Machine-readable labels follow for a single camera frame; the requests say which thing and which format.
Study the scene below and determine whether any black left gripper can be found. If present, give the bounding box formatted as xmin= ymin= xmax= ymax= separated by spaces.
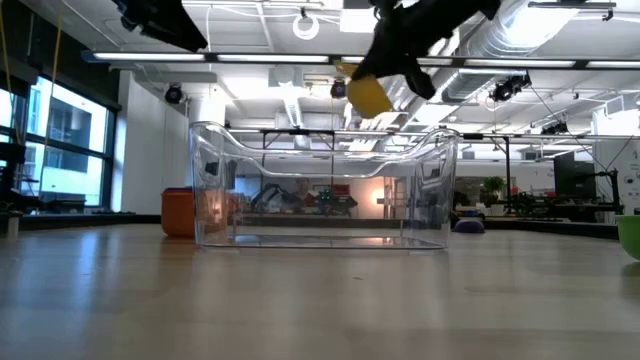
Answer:
xmin=112 ymin=0 xmax=209 ymax=53

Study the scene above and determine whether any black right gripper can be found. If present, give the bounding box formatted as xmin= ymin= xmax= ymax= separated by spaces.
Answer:
xmin=351 ymin=0 xmax=501 ymax=100

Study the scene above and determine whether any yellow measuring cup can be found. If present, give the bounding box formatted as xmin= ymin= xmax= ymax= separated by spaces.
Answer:
xmin=335 ymin=62 xmax=395 ymax=120

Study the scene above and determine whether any dark blue measuring cup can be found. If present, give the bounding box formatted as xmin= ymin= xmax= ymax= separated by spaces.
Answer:
xmin=454 ymin=218 xmax=486 ymax=235

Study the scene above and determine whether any orange measuring cup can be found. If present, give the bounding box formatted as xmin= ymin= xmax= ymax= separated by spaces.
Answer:
xmin=160 ymin=187 xmax=236 ymax=239

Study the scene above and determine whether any green measuring cup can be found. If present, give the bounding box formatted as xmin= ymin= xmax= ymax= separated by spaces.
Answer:
xmin=615 ymin=214 xmax=640 ymax=261

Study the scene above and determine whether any clear plastic basket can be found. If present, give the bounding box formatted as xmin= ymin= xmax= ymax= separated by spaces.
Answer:
xmin=188 ymin=122 xmax=460 ymax=251

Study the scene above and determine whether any black metal gantry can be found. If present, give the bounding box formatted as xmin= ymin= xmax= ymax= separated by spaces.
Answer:
xmin=259 ymin=128 xmax=336 ymax=166

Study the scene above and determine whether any black metal stand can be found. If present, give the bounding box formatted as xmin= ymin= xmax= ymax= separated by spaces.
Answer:
xmin=462 ymin=132 xmax=512 ymax=214

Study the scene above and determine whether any green potted plant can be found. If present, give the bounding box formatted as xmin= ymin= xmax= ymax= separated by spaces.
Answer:
xmin=482 ymin=175 xmax=507 ymax=217

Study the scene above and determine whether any person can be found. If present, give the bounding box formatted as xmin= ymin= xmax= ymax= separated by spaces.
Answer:
xmin=294 ymin=177 xmax=316 ymax=207

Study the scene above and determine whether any black overhead frame bar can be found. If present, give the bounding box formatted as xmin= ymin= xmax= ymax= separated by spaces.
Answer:
xmin=82 ymin=49 xmax=640 ymax=70

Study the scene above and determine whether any white cable loop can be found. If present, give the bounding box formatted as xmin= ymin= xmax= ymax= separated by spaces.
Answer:
xmin=292 ymin=12 xmax=320 ymax=41

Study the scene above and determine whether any window with dark frame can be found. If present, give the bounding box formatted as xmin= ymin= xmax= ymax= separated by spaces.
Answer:
xmin=0 ymin=74 xmax=119 ymax=209

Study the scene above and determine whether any black aluminium table frame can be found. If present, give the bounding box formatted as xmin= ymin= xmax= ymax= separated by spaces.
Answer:
xmin=19 ymin=212 xmax=620 ymax=240

